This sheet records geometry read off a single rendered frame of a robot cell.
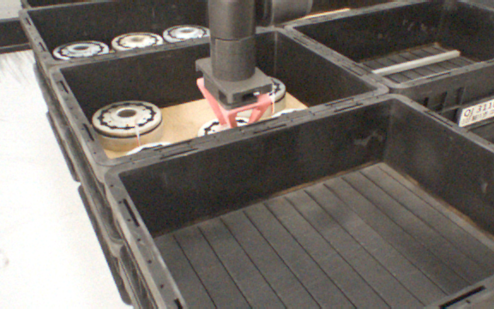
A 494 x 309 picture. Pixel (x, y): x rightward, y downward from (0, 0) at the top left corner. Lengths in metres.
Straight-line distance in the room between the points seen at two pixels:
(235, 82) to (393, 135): 0.23
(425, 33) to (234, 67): 0.61
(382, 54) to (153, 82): 0.49
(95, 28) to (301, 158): 0.61
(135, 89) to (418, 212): 0.47
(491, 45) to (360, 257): 0.63
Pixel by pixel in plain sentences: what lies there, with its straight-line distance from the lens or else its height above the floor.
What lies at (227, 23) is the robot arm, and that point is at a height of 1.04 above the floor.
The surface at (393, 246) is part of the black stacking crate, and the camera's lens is 0.60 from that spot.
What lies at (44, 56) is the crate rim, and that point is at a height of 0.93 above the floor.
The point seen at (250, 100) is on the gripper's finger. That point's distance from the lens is 0.63.
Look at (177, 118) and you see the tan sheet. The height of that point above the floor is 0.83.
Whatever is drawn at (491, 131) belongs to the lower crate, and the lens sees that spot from 0.92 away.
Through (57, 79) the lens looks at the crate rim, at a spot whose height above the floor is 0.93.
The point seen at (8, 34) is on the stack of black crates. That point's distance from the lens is 2.21.
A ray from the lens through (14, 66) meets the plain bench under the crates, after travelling 1.46.
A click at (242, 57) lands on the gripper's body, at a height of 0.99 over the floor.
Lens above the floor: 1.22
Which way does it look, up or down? 33 degrees down
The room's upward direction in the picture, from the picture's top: straight up
